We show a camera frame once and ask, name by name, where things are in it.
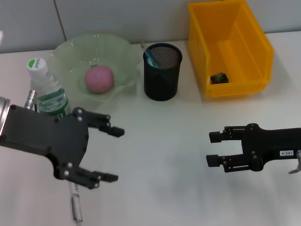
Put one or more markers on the green glass fruit bowl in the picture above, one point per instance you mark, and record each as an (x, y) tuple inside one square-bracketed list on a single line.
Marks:
[(70, 54)]

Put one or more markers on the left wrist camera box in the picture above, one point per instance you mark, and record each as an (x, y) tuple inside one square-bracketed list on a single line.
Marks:
[(1, 37)]

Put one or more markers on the black mesh pen cup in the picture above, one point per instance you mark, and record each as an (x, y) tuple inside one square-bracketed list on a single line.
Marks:
[(162, 87)]

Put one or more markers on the transparent plastic ruler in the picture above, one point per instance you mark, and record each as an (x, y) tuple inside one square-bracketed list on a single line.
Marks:
[(144, 47)]

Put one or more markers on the blue plastic scissors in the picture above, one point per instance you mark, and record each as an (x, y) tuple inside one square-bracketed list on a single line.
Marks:
[(152, 60)]

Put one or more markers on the green plastic wrapper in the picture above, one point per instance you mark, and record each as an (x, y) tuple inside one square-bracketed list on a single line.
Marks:
[(219, 78)]

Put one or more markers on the grey pen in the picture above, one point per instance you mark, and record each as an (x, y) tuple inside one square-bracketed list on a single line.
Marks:
[(76, 204)]

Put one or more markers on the clear green-label water bottle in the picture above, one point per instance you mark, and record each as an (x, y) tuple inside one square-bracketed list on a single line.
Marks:
[(44, 87)]

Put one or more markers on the yellow plastic storage bin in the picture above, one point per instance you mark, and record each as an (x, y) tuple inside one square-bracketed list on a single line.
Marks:
[(235, 58)]

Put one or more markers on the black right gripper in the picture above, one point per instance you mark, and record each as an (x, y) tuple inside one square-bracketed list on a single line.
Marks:
[(270, 143)]

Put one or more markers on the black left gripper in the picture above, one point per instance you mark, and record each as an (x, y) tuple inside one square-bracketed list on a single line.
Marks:
[(47, 136)]

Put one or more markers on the pink peach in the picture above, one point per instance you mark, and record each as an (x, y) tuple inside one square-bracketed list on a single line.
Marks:
[(100, 78)]

